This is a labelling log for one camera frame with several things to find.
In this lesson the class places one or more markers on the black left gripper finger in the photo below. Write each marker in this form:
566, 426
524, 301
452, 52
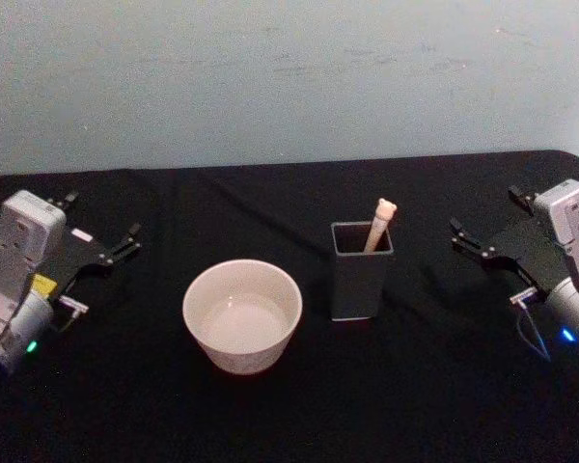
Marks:
124, 246
63, 198

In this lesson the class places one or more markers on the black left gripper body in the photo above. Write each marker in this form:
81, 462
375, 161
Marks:
74, 255

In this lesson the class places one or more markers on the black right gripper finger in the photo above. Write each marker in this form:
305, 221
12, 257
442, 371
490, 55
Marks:
522, 198
470, 241

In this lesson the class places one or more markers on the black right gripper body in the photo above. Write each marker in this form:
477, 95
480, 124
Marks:
531, 255

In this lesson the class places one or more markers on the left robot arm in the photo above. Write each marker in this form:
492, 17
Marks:
14, 270

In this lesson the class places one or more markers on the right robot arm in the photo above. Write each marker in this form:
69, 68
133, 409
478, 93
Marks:
571, 270

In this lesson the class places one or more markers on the black square pen holder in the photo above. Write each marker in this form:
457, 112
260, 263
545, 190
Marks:
357, 289

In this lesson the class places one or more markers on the white ceramic bowl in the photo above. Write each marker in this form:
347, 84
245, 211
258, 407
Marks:
243, 318

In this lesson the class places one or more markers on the black table cloth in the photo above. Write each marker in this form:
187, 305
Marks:
289, 415

